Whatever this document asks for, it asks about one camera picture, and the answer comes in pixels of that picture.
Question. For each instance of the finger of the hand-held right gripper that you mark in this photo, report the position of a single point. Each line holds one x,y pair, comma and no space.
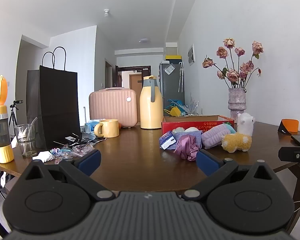
291,154

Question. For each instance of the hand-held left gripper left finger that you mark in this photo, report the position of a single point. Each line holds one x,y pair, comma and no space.
89,162

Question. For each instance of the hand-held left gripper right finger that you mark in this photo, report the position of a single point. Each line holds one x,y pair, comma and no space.
207,162

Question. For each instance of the purple satin scrunchie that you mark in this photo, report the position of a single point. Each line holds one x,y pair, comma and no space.
187,146

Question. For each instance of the lilac fluffy headband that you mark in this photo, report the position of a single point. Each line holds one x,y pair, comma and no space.
213,136

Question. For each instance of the white makeup sponge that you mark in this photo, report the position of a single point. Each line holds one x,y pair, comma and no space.
192,129

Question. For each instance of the white yellow alpaca plush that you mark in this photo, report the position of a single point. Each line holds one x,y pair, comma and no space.
237,140

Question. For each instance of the blue plush toy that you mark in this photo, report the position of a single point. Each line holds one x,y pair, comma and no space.
229,128

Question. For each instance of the red cardboard box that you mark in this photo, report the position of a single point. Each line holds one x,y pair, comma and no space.
190,124

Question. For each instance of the pale green makeup sponge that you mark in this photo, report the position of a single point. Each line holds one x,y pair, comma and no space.
178,130

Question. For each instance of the pile of clear plastic wrappers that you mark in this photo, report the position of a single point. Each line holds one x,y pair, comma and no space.
75,150

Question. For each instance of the blue face cloth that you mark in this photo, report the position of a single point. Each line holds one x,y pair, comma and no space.
196,137

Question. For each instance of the orange black box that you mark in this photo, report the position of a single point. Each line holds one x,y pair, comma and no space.
290,125

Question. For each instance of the white printed card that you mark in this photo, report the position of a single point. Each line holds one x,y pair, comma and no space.
70,138

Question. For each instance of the blue tissue pack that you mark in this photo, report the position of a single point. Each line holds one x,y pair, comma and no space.
91,125

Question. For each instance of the yellow mug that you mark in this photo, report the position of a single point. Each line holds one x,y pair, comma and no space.
110,128

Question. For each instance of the blue white packet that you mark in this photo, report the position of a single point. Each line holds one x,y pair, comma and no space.
167,140

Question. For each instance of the crumpled white tissue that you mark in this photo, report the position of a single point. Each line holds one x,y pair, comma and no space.
43,156

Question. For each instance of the pink hard suitcase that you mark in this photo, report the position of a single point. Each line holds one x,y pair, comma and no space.
112,105

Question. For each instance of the yellow blue bags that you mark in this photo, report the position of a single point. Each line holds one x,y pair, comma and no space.
175,108

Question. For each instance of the lilac ceramic vase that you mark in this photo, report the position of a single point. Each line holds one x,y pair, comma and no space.
237,102

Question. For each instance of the clear glass cup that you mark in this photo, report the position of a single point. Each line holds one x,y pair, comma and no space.
26,140

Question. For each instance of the black paper bag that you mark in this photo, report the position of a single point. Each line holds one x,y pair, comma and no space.
53,105

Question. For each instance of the yellow thermos jug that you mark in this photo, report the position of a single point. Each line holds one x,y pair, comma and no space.
151,105

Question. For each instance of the grey fridge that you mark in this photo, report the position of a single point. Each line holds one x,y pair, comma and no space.
171,85

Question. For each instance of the clear umbrella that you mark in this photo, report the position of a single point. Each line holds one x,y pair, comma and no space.
180,77

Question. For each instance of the dried pink roses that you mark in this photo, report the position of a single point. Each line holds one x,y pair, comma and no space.
233,75

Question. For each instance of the brown door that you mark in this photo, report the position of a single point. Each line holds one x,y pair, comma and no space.
135,82

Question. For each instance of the yellow bottle with orange lid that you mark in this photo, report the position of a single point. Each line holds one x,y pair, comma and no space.
1,130

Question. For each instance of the yellow box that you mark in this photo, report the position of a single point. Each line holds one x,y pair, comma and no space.
172,58

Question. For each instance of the round ceiling light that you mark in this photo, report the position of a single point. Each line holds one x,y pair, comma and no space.
144,40

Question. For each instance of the ceiling sprinkler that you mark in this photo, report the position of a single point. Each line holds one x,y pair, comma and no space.
106,12

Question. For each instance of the camera tripod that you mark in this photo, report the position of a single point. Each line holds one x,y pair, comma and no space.
13,112

